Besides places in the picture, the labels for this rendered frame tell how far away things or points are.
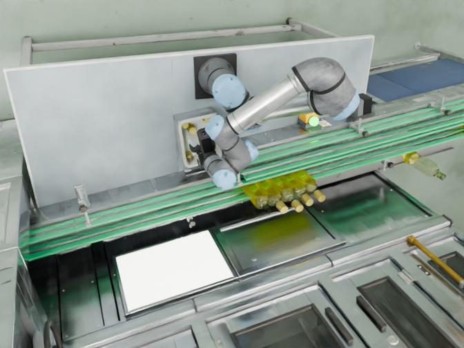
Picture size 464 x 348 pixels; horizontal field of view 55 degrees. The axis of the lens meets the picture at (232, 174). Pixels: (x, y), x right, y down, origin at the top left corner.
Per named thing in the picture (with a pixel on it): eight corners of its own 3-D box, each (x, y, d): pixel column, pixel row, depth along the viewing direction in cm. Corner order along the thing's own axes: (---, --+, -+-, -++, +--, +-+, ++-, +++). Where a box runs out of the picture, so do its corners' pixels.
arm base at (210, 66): (197, 59, 181) (203, 65, 173) (233, 56, 185) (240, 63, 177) (198, 94, 189) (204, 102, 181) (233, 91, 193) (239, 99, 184)
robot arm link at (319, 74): (332, 49, 134) (203, 137, 148) (349, 76, 140) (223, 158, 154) (322, 35, 144) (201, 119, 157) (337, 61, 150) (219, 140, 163)
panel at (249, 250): (112, 261, 186) (126, 320, 159) (111, 255, 185) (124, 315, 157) (305, 204, 210) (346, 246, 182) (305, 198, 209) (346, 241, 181)
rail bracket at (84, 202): (79, 204, 190) (83, 234, 172) (68, 170, 182) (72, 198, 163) (90, 201, 192) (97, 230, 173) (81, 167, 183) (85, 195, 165)
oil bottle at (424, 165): (402, 160, 234) (438, 184, 213) (401, 152, 231) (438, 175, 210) (411, 155, 235) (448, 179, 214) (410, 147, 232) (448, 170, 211)
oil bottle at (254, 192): (239, 187, 205) (258, 212, 187) (239, 177, 202) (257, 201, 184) (250, 184, 206) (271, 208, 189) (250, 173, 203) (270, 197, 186)
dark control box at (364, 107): (347, 110, 223) (357, 117, 216) (348, 95, 219) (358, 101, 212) (361, 107, 225) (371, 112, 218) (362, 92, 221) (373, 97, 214)
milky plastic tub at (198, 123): (179, 160, 202) (185, 169, 194) (172, 114, 190) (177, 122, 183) (216, 151, 206) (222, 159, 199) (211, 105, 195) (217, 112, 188)
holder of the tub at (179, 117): (181, 170, 205) (186, 178, 198) (172, 114, 191) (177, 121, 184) (217, 161, 209) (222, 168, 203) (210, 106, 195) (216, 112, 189)
